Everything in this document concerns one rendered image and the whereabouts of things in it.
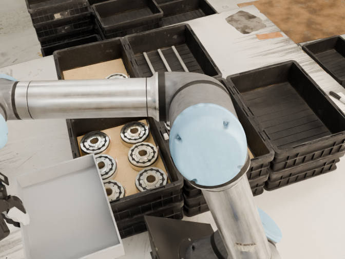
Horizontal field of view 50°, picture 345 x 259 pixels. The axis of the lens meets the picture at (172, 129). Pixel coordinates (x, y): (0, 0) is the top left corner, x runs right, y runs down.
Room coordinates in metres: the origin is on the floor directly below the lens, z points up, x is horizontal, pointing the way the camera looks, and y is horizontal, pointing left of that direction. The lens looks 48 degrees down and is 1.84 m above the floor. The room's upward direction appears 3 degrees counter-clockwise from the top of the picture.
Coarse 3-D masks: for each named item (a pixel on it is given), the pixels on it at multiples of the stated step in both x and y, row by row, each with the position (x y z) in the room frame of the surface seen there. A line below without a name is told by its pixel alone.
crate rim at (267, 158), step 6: (222, 78) 1.06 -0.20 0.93; (228, 84) 1.03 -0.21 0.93; (228, 90) 1.00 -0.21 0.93; (234, 96) 0.96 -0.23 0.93; (240, 102) 0.93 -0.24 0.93; (240, 108) 0.90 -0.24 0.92; (246, 114) 0.88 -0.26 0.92; (252, 120) 0.84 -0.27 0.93; (162, 126) 0.83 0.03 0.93; (252, 126) 0.82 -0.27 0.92; (258, 132) 0.80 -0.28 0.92; (264, 138) 0.76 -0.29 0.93; (264, 144) 0.74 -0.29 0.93; (270, 150) 0.71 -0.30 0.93; (264, 156) 0.69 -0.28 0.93; (270, 156) 0.69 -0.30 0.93; (252, 162) 0.67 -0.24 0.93; (258, 162) 0.67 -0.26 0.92; (264, 162) 0.68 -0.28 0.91; (186, 180) 0.61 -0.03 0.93
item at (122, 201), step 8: (160, 128) 0.82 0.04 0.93; (72, 136) 0.81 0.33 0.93; (160, 136) 0.79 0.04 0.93; (72, 144) 0.77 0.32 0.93; (168, 144) 0.75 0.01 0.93; (72, 152) 0.74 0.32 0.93; (168, 152) 0.72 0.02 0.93; (176, 168) 0.66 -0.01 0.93; (168, 184) 0.60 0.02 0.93; (176, 184) 0.60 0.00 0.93; (144, 192) 0.58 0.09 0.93; (152, 192) 0.58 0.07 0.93; (160, 192) 0.58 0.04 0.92; (168, 192) 0.59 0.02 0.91; (112, 200) 0.56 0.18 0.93; (120, 200) 0.56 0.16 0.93; (128, 200) 0.56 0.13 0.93; (136, 200) 0.56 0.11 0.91; (112, 208) 0.54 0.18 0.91
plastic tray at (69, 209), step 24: (48, 168) 0.56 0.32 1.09; (72, 168) 0.58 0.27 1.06; (96, 168) 0.59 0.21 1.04; (24, 192) 0.52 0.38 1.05; (48, 192) 0.52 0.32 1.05; (72, 192) 0.52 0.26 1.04; (96, 192) 0.51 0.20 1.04; (48, 216) 0.45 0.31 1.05; (72, 216) 0.45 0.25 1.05; (96, 216) 0.44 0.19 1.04; (24, 240) 0.37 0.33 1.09; (48, 240) 0.39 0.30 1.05; (72, 240) 0.38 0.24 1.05; (96, 240) 0.38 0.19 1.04; (120, 240) 0.36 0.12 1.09
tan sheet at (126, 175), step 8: (144, 120) 0.96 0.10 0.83; (112, 128) 0.92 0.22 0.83; (120, 128) 0.92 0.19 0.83; (80, 136) 0.89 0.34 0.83; (112, 136) 0.89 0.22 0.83; (120, 136) 0.88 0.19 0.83; (112, 144) 0.85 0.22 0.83; (120, 144) 0.85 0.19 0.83; (80, 152) 0.82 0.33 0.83; (112, 152) 0.81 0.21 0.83; (120, 152) 0.81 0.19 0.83; (120, 160) 0.77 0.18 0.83; (160, 160) 0.77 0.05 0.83; (120, 168) 0.74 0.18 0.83; (128, 168) 0.74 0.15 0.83; (160, 168) 0.73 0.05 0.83; (120, 176) 0.71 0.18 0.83; (128, 176) 0.71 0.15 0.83; (128, 184) 0.67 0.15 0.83; (128, 192) 0.65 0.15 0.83; (136, 192) 0.64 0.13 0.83
